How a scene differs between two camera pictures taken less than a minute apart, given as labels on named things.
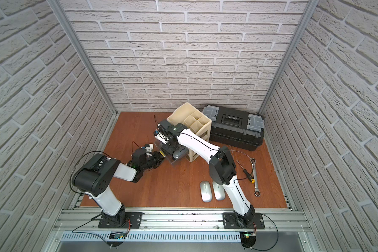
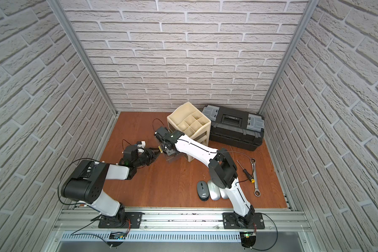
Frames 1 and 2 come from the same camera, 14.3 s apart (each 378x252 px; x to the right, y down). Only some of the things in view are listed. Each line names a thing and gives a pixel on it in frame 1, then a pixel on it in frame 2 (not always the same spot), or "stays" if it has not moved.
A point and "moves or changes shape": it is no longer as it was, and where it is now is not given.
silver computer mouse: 206,191 to 214,190
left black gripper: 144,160 to 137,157
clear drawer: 169,157 stays
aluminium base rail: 185,220 stays
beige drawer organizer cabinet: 188,116 stays
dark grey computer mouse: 181,151 moves or changes shape
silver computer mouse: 219,191 stays
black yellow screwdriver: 247,174 stays
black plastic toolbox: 235,128 stays
